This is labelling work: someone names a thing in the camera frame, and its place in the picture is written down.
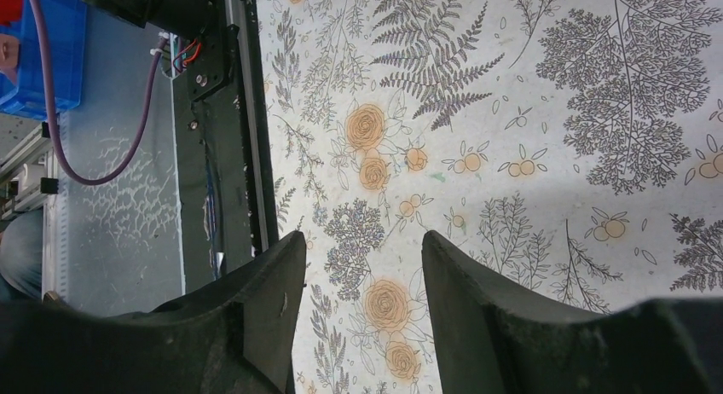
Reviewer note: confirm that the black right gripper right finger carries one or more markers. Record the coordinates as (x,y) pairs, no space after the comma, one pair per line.
(494,336)

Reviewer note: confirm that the floral desk mat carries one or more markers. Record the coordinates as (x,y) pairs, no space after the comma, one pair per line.
(573,146)

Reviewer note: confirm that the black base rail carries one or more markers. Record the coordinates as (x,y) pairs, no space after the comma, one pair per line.
(223,155)

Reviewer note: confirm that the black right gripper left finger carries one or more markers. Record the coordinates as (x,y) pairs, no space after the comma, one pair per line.
(234,335)

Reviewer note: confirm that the blue plastic bin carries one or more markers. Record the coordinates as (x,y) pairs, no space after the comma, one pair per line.
(65,20)

